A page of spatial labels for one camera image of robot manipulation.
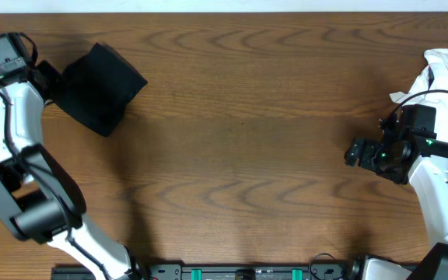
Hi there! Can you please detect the black polo shirt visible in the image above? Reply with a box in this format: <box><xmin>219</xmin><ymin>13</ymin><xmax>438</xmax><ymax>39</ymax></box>
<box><xmin>54</xmin><ymin>43</ymin><xmax>148</xmax><ymax>137</ymax></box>

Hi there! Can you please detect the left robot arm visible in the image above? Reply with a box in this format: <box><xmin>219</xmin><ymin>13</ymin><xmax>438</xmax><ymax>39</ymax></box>
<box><xmin>0</xmin><ymin>60</ymin><xmax>143</xmax><ymax>279</ymax></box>

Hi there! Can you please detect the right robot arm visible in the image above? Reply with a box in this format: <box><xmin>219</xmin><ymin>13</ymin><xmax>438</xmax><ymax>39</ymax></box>
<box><xmin>345</xmin><ymin>135</ymin><xmax>448</xmax><ymax>279</ymax></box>

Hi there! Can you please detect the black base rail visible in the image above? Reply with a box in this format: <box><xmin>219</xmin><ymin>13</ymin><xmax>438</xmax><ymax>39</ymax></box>
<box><xmin>51</xmin><ymin>252</ymin><xmax>365</xmax><ymax>280</ymax></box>

